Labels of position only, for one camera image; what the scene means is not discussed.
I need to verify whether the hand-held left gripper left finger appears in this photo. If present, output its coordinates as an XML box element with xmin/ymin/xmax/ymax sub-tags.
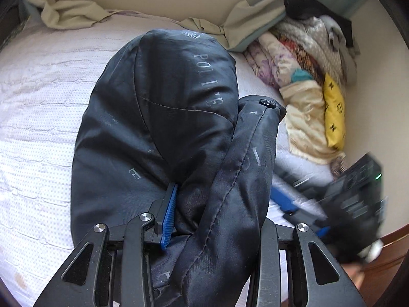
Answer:
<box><xmin>33</xmin><ymin>182</ymin><xmax>179</xmax><ymax>307</ymax></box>

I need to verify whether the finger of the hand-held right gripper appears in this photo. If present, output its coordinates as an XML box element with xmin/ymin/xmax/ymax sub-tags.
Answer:
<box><xmin>271</xmin><ymin>188</ymin><xmax>333</xmax><ymax>239</ymax></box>
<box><xmin>273</xmin><ymin>163</ymin><xmax>323</xmax><ymax>199</ymax></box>

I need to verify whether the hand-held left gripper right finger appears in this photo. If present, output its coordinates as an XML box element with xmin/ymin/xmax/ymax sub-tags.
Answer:
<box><xmin>249</xmin><ymin>219</ymin><xmax>366</xmax><ymax>307</ymax></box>

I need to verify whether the black puffer jacket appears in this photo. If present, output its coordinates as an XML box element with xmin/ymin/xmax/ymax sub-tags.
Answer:
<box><xmin>71</xmin><ymin>29</ymin><xmax>287</xmax><ymax>307</ymax></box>

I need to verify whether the pile of colourful clothes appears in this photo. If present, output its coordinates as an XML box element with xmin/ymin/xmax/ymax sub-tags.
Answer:
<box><xmin>244</xmin><ymin>14</ymin><xmax>360</xmax><ymax>180</ymax></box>

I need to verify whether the brown wooden furniture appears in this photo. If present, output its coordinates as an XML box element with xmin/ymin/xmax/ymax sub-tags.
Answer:
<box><xmin>361</xmin><ymin>225</ymin><xmax>409</xmax><ymax>295</ymax></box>

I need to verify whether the yellow printed cloth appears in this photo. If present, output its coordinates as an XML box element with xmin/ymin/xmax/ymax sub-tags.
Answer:
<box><xmin>322</xmin><ymin>73</ymin><xmax>347</xmax><ymax>151</ymax></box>

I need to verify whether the white quilted mattress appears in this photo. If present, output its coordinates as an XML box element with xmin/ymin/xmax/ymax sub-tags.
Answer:
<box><xmin>0</xmin><ymin>9</ymin><xmax>336</xmax><ymax>307</ymax></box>

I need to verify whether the beige crumpled pillowcase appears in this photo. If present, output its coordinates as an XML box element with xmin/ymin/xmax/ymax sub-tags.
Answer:
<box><xmin>180</xmin><ymin>0</ymin><xmax>323</xmax><ymax>52</ymax></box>

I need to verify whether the black cloth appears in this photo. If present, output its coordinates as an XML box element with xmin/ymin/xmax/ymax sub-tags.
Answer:
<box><xmin>284</xmin><ymin>0</ymin><xmax>355</xmax><ymax>47</ymax></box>

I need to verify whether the green floral bed sheet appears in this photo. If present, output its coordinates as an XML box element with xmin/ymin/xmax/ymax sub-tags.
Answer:
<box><xmin>0</xmin><ymin>17</ymin><xmax>31</xmax><ymax>50</ymax></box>

